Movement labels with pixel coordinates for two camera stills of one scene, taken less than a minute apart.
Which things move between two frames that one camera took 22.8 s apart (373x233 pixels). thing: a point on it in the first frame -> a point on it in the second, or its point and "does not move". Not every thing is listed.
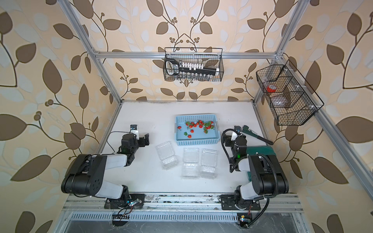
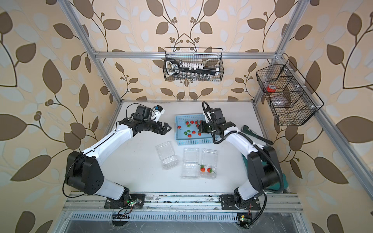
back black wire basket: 193,64 does not move
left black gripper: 142,144 -> 163,131
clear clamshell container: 165,152 does not move
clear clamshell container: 190,164 does not move
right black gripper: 244,137 -> 202,128
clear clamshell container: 209,160 does not move
